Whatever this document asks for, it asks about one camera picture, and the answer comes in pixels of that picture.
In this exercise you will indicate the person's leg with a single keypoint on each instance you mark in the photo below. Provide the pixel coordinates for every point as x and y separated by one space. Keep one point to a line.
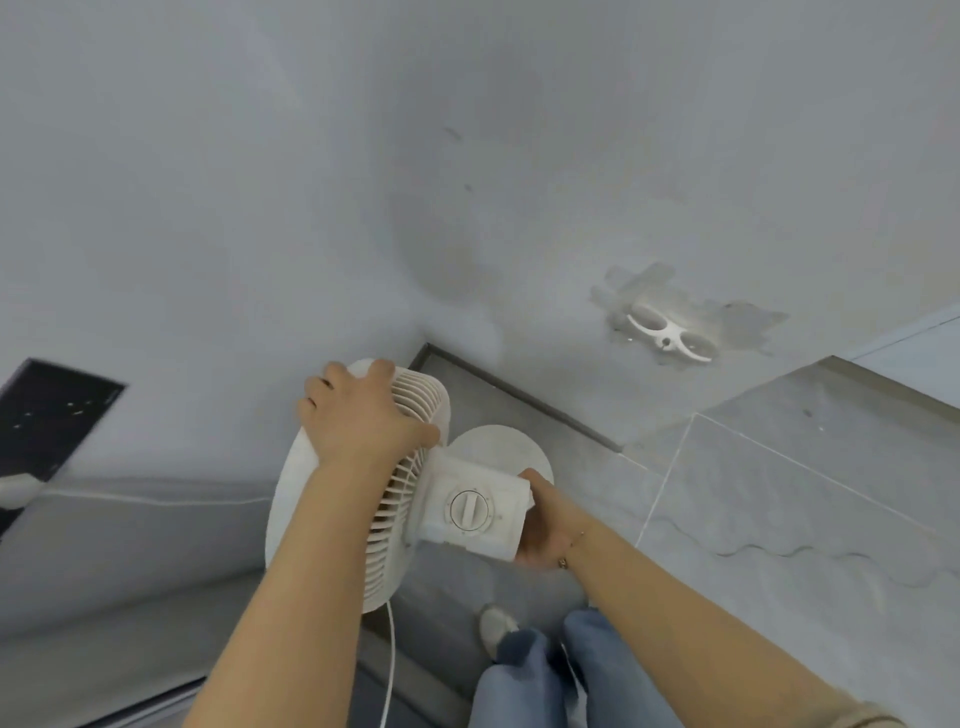
615 667
517 686

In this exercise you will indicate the person's right leg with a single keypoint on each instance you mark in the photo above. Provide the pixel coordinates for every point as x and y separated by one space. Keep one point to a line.
615 667

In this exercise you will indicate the person's left forearm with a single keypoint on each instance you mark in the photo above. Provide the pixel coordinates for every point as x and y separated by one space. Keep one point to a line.
300 592

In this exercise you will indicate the person's left hand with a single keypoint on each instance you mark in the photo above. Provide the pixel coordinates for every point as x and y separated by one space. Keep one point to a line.
360 420

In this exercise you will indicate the white electric fan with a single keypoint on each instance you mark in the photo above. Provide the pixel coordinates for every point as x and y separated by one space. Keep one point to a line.
469 517

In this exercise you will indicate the person's left thumb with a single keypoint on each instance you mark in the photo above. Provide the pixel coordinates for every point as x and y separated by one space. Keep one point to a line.
421 438

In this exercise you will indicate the person's right hand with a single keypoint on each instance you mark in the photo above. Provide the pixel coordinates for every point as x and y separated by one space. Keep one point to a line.
555 525

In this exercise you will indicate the dark grey baseboard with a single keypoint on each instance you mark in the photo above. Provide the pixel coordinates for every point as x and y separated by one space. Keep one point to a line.
517 394

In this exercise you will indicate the beige sleeve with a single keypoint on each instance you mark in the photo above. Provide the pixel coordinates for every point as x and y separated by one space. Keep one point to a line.
862 716

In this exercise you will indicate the white wall mount bracket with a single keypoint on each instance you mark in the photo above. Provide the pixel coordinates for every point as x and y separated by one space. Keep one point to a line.
666 334

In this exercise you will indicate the white shoe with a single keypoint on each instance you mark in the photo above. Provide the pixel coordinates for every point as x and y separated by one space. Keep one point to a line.
496 628

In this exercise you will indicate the person's left leg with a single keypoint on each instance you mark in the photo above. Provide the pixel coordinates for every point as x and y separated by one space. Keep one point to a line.
517 686

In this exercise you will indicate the person's right forearm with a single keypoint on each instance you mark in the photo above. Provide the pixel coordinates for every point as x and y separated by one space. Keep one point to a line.
675 622

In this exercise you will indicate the person's right thumb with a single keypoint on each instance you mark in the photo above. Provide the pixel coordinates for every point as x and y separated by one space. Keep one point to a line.
538 484

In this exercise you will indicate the black wall panel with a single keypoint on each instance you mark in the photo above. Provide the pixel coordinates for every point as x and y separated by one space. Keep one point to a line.
49 416

